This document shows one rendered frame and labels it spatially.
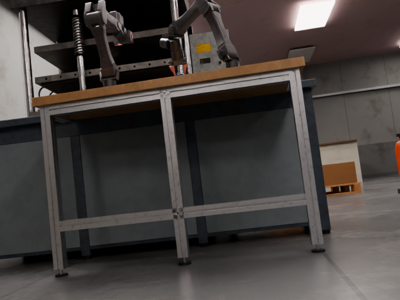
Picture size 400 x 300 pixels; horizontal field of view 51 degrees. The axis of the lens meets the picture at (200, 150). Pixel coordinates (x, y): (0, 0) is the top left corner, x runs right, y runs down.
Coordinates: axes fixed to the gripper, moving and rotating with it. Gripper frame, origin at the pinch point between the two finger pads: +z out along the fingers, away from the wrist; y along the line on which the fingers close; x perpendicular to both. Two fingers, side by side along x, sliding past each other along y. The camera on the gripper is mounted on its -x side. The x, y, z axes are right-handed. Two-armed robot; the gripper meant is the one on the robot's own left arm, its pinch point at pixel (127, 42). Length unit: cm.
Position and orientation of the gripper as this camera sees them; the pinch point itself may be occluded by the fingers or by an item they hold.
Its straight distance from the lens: 257.7
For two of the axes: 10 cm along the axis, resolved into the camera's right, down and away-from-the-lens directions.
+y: -9.8, 1.3, 1.3
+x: 1.1, 9.9, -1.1
